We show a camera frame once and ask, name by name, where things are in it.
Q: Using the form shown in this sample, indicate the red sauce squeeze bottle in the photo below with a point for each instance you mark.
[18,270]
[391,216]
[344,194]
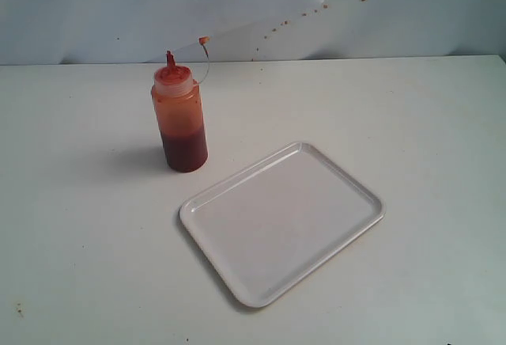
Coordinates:
[177,104]

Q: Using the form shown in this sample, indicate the white rectangular plastic tray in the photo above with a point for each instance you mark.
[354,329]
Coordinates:
[267,227]

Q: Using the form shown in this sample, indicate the white backdrop sheet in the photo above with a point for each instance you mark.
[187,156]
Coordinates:
[141,31]

